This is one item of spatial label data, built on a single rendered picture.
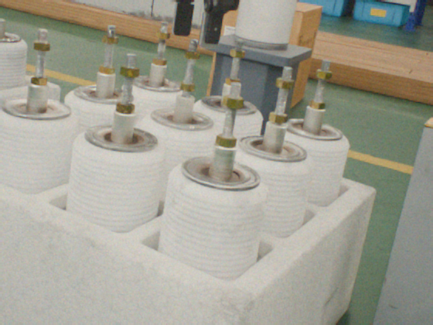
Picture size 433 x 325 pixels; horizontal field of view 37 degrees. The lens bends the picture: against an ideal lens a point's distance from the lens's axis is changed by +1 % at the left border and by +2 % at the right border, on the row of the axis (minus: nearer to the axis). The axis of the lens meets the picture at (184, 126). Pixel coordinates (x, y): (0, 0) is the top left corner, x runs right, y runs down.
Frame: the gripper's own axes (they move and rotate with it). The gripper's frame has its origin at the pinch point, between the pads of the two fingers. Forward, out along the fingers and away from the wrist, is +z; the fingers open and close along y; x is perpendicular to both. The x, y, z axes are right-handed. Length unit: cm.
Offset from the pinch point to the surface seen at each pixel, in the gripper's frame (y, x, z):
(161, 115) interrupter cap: 1.1, 2.2, 10.5
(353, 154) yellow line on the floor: 50, -76, 36
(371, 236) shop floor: 12, -47, 36
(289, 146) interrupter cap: -9.8, -8.6, 10.5
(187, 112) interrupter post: -0.9, -0.1, 9.5
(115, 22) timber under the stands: 197, -68, 31
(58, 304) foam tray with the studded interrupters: -10.6, 16.2, 26.2
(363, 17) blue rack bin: 321, -318, 32
